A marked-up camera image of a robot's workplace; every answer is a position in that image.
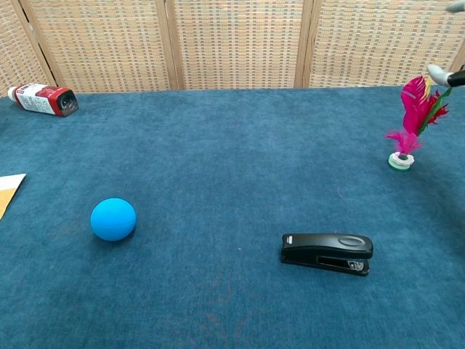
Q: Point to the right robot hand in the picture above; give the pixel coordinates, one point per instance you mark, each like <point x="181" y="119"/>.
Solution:
<point x="441" y="75"/>

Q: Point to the pink feather shuttlecock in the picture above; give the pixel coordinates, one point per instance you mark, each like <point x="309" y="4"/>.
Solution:
<point x="412" y="109"/>

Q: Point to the woven folding screen panel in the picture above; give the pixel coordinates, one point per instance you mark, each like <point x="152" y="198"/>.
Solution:
<point x="14" y="54"/>
<point x="236" y="43"/>
<point x="105" y="43"/>
<point x="385" y="43"/>

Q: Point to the black stapler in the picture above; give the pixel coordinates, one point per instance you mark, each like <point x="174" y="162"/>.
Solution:
<point x="327" y="247"/>

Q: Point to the blue table cloth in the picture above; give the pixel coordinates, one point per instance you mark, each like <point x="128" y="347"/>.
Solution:
<point x="203" y="174"/>

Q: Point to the blue ball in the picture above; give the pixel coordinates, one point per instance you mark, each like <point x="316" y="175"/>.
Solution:
<point x="113" y="219"/>

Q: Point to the red white labelled bottle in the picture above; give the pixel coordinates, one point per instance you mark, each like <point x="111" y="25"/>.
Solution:
<point x="40" y="98"/>

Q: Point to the yellow white paper envelope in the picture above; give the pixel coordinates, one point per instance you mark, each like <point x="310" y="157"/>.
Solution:
<point x="6" y="192"/>

